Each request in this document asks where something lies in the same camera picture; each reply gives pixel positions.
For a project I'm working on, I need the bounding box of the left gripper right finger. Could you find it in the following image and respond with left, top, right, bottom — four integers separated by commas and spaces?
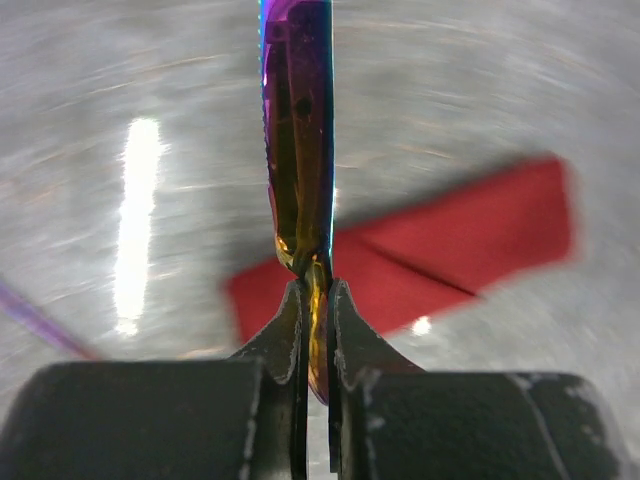
328, 280, 633, 479

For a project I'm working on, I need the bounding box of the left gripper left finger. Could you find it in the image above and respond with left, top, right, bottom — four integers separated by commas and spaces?
1, 281, 306, 479

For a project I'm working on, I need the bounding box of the dark red cloth napkin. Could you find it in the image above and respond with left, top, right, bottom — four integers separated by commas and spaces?
224, 157, 576, 344

